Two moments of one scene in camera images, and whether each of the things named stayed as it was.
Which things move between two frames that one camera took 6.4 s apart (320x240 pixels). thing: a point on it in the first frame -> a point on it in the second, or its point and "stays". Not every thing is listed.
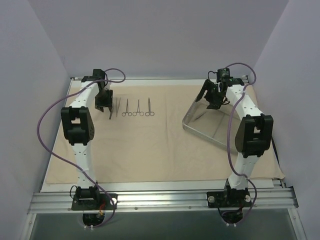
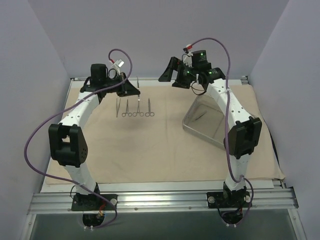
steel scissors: (147, 113) stays
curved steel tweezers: (200, 116) -> (138, 95)
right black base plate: (216, 199) stays
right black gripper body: (208, 91) -> (178, 74)
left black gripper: (103, 106) -> (122, 85)
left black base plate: (103, 201) stays
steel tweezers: (116, 106) stays
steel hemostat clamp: (134, 113) stays
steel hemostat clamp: (130, 114) stays
